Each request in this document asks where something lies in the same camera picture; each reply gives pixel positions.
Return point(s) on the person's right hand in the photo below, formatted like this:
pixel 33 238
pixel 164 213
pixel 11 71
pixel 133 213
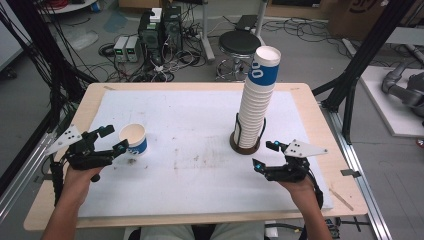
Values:
pixel 300 193

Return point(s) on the white desk leg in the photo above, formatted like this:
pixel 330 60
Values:
pixel 207 40

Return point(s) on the grey bench power supply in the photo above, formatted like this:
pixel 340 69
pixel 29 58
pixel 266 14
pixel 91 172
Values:
pixel 120 48
pixel 133 48

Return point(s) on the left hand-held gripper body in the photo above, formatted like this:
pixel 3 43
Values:
pixel 88 155

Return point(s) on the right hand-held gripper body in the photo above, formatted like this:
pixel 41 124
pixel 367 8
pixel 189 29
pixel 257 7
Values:
pixel 290 170

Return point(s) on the black computer tower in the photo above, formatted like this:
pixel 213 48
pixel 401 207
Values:
pixel 150 36
pixel 172 30

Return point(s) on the thin wooden stick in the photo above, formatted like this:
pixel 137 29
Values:
pixel 341 199

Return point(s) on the black round stool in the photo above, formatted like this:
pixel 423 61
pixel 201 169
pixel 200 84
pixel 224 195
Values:
pixel 236 43

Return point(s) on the stack of paper cups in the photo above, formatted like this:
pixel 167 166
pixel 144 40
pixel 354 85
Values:
pixel 256 103

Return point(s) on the white platform board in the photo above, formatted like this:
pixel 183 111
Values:
pixel 386 113

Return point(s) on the person's left hand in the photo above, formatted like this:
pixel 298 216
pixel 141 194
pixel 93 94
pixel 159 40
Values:
pixel 78 185

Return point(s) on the person's light pants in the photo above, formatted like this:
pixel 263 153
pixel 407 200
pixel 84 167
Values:
pixel 233 231

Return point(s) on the black metal frame post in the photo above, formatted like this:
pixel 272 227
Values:
pixel 366 50

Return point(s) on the cardboard box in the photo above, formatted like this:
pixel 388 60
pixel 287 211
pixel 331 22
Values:
pixel 353 20

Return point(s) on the dark brown cup holder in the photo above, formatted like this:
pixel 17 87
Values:
pixel 245 151

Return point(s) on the aluminium rail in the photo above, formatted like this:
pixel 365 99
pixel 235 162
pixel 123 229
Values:
pixel 366 196
pixel 23 183

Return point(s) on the blue banded paper cup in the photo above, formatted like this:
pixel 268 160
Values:
pixel 135 141

